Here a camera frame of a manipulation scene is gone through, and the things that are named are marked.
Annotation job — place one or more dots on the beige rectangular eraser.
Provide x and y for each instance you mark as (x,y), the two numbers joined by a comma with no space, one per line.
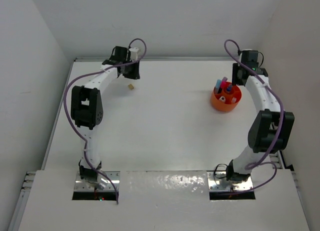
(234,100)

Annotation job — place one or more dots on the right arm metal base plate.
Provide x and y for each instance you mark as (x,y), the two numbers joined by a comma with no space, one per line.
(217,182)

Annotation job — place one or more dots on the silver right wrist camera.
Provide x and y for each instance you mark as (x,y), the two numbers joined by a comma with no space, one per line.
(134,53)

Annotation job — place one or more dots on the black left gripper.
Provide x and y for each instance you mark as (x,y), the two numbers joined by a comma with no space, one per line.
(239,74)

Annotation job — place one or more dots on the blue cap spray bottle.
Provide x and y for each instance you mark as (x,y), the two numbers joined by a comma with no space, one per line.
(229,89)

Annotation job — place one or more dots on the pink black highlighter pen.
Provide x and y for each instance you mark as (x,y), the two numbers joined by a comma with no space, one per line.
(221,85)

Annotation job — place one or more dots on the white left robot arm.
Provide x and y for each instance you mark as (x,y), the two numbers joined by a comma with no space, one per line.
(271,129)

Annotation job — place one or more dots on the orange round divided container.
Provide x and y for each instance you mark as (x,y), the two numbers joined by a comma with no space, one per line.
(227,106)

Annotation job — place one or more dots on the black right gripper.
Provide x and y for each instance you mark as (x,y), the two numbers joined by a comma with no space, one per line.
(124,59)

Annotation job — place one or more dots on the light blue highlighter pen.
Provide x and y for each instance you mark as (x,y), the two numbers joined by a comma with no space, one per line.
(217,88)

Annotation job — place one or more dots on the pink mini stapler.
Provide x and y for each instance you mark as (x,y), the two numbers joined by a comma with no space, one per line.
(222,99)

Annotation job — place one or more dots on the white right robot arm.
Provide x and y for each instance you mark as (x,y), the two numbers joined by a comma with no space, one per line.
(87,105)

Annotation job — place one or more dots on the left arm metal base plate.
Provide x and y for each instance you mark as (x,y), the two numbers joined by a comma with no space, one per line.
(88,184)

